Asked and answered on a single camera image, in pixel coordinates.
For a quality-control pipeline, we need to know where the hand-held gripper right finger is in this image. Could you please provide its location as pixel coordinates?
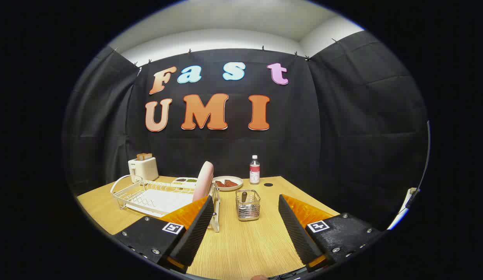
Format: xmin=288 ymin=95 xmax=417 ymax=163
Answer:
xmin=278 ymin=194 xmax=386 ymax=273

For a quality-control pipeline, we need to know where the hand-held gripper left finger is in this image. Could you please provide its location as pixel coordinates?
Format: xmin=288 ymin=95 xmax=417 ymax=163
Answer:
xmin=113 ymin=196 xmax=214 ymax=273

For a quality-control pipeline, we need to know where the white wire dish rack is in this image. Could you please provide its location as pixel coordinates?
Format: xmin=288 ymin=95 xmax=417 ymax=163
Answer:
xmin=110 ymin=175 xmax=222 ymax=233

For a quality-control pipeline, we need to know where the metal wire basket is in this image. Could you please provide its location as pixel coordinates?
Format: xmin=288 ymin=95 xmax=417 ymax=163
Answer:
xmin=235 ymin=189 xmax=261 ymax=221

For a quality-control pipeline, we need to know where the pink plate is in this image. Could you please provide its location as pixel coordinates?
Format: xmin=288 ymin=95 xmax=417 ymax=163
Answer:
xmin=192 ymin=161 xmax=214 ymax=203

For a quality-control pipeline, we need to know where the white divided sauce dish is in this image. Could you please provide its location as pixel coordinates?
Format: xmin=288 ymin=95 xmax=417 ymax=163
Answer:
xmin=171 ymin=177 xmax=198 ymax=189

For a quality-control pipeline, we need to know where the white plate with meat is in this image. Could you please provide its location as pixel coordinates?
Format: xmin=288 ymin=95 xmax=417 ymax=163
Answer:
xmin=212 ymin=176 xmax=244 ymax=191

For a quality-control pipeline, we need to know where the clear red label bottle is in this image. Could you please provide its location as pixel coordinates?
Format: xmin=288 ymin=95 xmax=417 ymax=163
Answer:
xmin=249 ymin=155 xmax=261 ymax=185

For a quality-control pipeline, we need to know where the cream toaster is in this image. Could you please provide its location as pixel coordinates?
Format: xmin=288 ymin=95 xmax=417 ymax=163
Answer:
xmin=128 ymin=157 xmax=159 ymax=182

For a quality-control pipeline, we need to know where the black backdrop cloth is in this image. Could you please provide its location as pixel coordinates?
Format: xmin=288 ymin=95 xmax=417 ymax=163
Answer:
xmin=62 ymin=31 xmax=429 ymax=234

